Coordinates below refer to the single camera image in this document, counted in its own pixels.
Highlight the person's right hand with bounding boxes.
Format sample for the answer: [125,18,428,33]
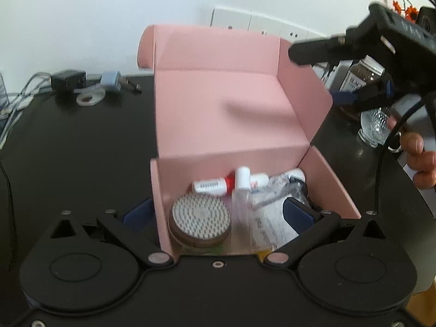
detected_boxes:
[388,115,436,190]

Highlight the orange artificial flowers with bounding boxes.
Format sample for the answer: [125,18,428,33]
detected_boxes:
[391,0,420,20]

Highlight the flat round ring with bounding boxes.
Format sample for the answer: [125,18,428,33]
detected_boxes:
[76,90,105,107]

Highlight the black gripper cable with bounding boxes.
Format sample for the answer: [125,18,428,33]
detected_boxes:
[374,92,436,212]

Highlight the grey-blue plug adapter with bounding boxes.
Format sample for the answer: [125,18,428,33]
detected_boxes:
[100,70,142,95]

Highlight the white wall socket panel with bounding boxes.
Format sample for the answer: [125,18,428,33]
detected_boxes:
[209,6,328,42]

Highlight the white tube with red band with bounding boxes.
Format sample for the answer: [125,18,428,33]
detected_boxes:
[191,172,270,195]

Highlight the clear glass cup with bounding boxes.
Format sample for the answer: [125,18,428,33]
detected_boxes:
[357,105,407,149]

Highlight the black wooden desktop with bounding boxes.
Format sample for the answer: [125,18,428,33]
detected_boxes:
[0,73,436,267]

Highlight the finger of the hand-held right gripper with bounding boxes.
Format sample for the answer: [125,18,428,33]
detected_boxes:
[329,73,396,113]
[288,34,367,66]

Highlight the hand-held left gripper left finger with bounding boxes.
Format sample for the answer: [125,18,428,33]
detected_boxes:
[49,198,171,268]

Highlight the black power adapter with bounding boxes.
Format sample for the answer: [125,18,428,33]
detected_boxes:
[50,69,87,93]

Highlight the black cable bundle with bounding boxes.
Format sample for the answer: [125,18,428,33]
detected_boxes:
[0,71,52,148]

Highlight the pink cardboard box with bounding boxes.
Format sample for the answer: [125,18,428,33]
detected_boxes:
[137,24,362,257]

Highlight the brown supplement bottle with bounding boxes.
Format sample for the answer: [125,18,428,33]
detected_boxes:
[340,56,386,117]

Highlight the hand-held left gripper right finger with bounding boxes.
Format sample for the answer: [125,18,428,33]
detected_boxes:
[265,196,389,268]

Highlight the round patterned tin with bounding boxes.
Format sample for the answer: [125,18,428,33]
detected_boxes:
[168,193,232,250]

